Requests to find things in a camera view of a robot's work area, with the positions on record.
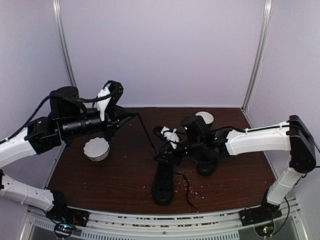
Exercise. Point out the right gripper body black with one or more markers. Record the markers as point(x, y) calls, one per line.
point(171, 157)

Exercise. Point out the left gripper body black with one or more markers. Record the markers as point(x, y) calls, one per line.
point(111, 123)

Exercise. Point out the black canvas shoe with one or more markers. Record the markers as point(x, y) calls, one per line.
point(163, 190)
point(207, 168)

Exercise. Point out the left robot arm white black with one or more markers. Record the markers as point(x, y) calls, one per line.
point(70, 117)

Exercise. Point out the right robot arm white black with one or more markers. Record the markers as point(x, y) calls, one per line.
point(209, 145)

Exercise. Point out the white scalloped bowl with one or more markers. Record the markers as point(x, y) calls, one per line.
point(96, 149)

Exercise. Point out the black white round bowl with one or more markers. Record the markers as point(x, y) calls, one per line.
point(207, 117)

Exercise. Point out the right controller board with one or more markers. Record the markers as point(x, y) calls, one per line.
point(265, 230)

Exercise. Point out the controller board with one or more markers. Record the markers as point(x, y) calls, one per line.
point(63, 230)
point(265, 230)

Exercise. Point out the left controller board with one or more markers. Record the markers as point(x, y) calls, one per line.
point(63, 230)

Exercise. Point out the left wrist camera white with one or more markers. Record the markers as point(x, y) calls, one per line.
point(102, 104)

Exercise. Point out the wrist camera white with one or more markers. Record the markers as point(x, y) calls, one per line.
point(102, 104)
point(166, 134)

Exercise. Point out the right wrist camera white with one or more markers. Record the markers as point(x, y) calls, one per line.
point(166, 134)

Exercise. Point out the left aluminium frame post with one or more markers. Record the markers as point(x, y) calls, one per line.
point(56, 4)

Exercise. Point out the aluminium frame post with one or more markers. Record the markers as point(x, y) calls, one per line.
point(261, 47)
point(56, 4)

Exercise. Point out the front aluminium rail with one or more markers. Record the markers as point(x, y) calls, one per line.
point(219, 225)

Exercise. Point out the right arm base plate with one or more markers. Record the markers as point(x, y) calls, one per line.
point(256, 215)

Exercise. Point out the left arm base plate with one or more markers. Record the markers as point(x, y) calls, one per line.
point(72, 216)

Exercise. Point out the right aluminium frame post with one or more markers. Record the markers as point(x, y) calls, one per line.
point(261, 47)

